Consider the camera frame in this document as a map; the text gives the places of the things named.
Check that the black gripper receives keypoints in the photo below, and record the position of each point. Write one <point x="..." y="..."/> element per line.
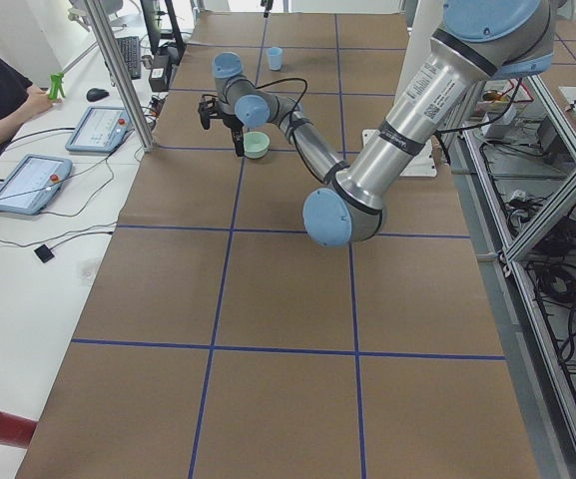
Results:
<point x="232" y="123"/>

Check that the green ceramic bowl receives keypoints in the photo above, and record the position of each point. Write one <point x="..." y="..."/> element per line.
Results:
<point x="256" y="144"/>

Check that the light blue cup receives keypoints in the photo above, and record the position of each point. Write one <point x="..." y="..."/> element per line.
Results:
<point x="275" y="58"/>

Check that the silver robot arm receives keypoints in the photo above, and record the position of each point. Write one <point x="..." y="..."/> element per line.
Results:
<point x="476" y="41"/>

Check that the black power adapter box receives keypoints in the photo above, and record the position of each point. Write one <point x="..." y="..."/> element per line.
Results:
<point x="160" y="73"/>

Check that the far teach pendant tablet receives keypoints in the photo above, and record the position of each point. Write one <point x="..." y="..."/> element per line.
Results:
<point x="100" y="131"/>

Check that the teach pendant tablet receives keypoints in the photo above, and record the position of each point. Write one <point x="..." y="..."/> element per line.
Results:
<point x="33" y="184"/>
<point x="100" y="131"/>

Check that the black keyboard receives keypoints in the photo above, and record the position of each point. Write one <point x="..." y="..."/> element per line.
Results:
<point x="130" y="50"/>

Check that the black computer mouse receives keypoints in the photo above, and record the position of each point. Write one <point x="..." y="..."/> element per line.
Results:
<point x="96" y="94"/>

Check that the green toy figure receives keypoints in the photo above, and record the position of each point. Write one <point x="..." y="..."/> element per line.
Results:
<point x="56" y="90"/>

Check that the brown paper table cover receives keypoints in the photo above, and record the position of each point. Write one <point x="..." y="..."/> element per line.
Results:
<point x="220" y="341"/>

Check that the near teach pendant tablet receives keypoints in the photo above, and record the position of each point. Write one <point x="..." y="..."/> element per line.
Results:
<point x="33" y="184"/>

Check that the small black box device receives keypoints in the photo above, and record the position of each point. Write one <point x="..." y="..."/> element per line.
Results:
<point x="44" y="253"/>

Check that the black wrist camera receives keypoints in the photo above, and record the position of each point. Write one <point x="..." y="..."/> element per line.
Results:
<point x="208" y="110"/>

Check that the aluminium frame post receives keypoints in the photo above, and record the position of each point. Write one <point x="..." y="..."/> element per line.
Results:
<point x="110" y="51"/>

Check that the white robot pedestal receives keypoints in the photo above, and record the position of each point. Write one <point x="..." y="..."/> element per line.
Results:
<point x="401" y="145"/>

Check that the aluminium side rack frame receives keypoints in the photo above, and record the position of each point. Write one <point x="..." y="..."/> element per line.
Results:
<point x="523" y="171"/>

